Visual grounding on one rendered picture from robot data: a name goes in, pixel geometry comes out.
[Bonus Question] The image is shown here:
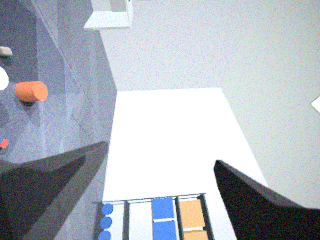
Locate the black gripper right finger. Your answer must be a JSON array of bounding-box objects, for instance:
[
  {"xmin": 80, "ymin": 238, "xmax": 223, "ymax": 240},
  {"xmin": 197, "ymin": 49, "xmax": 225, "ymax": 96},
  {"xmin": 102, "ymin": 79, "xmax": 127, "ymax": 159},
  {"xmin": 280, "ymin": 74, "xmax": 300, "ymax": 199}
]
[{"xmin": 213, "ymin": 159, "xmax": 320, "ymax": 240}]

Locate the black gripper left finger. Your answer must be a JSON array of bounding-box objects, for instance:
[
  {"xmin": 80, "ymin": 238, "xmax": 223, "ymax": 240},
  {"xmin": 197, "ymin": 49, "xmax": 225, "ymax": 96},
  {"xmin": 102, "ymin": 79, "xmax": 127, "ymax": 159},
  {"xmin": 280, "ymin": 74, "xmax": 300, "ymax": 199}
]
[{"xmin": 0, "ymin": 141, "xmax": 108, "ymax": 240}]

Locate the orange cylinder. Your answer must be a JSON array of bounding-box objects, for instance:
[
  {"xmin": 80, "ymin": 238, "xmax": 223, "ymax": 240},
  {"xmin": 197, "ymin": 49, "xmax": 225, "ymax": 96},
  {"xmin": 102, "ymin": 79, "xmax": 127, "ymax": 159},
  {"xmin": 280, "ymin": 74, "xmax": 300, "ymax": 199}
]
[{"xmin": 15, "ymin": 81, "xmax": 47, "ymax": 102}]

